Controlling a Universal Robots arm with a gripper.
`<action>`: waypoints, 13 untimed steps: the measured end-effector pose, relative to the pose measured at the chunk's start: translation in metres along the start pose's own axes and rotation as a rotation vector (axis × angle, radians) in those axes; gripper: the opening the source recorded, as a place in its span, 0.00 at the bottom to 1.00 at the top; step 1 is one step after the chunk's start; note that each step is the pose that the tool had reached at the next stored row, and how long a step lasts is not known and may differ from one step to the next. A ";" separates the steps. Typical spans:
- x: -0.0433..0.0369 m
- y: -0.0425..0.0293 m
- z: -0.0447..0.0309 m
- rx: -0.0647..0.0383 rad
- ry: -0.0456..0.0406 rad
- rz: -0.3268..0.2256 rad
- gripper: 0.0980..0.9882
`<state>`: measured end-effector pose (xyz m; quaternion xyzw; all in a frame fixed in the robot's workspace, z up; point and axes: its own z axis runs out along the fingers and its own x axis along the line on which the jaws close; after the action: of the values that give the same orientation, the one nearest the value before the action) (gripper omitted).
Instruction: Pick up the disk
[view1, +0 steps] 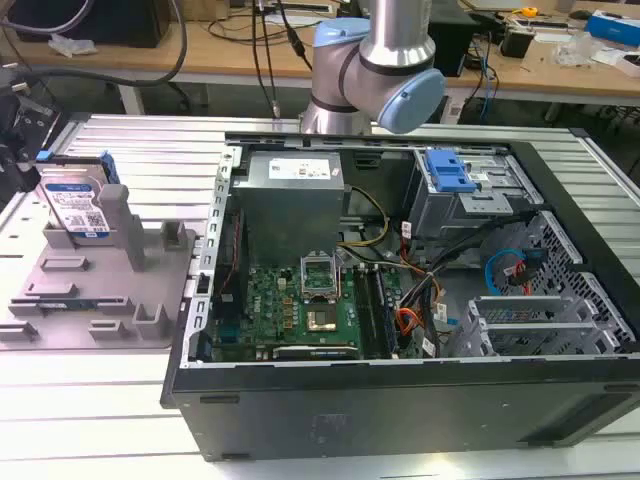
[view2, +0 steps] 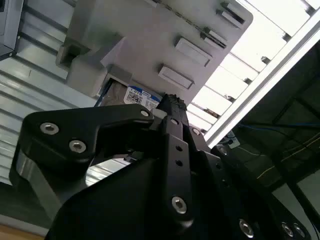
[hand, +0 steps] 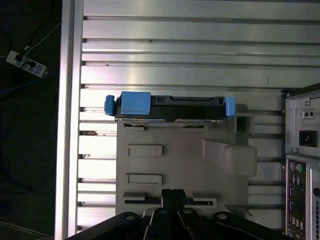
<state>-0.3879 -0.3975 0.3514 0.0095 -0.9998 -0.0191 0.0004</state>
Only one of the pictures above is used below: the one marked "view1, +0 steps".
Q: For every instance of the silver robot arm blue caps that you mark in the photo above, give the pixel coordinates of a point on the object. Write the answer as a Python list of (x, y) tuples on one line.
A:
[(390, 45)]

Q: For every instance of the hard disk in blue carrier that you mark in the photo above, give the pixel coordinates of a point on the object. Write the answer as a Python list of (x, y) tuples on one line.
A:
[(75, 205)]

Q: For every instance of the perforated metal disk bay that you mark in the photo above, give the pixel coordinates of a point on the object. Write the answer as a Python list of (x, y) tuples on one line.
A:
[(515, 325)]

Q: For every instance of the clear plastic bag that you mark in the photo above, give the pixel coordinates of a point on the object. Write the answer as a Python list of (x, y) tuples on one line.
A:
[(72, 45)]

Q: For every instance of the grey parts rack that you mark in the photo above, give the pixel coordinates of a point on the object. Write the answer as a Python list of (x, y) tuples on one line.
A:
[(100, 295)]

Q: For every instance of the black monitor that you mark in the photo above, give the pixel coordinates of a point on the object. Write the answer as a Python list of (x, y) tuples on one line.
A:
[(90, 20)]

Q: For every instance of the wooden desk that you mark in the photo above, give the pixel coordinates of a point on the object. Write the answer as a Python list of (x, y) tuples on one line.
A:
[(225, 55)]

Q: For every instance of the grey power supply unit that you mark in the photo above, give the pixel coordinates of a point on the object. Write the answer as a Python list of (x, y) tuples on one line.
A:
[(290, 210)]

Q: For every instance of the green motherboard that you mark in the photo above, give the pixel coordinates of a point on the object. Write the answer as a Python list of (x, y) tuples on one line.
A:
[(270, 300)]

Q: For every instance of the CPU socket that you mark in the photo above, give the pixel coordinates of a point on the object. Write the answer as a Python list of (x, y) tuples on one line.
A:
[(320, 296)]

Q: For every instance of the gold chipset chip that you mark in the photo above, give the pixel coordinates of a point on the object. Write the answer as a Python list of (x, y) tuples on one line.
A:
[(321, 321)]

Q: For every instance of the black RAM slot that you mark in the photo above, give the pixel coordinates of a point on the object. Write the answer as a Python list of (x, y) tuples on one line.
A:
[(386, 310), (367, 310)]

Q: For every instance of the blue drive latch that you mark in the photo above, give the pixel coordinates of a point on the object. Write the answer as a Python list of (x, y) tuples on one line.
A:
[(447, 170)]

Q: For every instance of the black open PC case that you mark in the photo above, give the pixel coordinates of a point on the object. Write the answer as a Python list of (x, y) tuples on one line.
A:
[(400, 410)]

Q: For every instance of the silver optical drive cage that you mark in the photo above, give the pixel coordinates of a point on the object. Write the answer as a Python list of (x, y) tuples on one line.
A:
[(485, 205)]

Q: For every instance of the black square motor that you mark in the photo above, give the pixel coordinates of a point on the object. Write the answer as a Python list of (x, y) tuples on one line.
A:
[(517, 40)]

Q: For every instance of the blue cardboard box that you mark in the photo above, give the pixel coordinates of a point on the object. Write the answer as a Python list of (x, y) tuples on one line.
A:
[(612, 27)]

